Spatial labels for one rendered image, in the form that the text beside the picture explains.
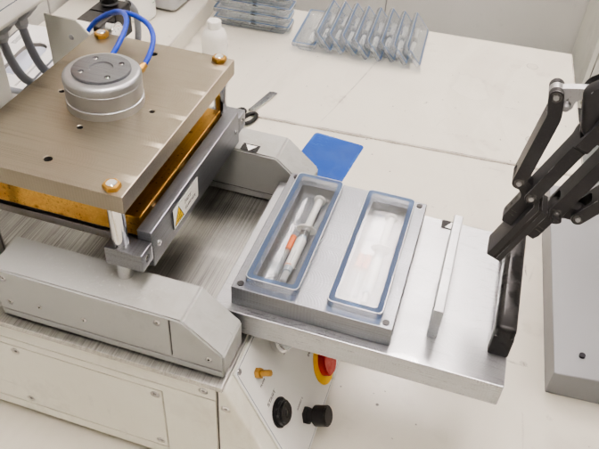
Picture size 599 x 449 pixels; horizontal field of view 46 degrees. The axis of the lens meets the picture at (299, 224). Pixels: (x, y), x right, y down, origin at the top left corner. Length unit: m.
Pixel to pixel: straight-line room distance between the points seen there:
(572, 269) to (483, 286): 0.35
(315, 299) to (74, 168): 0.26
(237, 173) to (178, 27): 0.78
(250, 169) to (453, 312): 0.31
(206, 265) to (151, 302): 0.15
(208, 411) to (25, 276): 0.23
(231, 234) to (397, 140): 0.59
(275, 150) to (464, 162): 0.55
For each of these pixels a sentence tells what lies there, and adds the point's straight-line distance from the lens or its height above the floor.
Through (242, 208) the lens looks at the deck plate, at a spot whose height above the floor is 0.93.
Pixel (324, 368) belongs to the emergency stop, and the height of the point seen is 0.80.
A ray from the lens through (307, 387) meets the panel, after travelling 0.86.
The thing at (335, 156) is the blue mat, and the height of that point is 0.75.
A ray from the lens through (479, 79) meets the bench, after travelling 1.61.
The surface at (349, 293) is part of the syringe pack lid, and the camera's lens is 0.69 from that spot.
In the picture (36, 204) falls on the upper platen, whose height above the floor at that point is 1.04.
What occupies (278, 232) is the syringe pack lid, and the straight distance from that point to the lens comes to 0.74.
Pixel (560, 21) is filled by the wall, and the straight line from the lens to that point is 3.26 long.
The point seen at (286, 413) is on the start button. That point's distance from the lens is 0.80.
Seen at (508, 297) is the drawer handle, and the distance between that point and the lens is 0.72.
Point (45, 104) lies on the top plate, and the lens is 0.77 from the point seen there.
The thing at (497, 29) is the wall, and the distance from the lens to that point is 3.26.
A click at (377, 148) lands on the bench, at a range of 1.33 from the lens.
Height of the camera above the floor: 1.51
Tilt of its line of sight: 42 degrees down
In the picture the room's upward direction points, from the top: 4 degrees clockwise
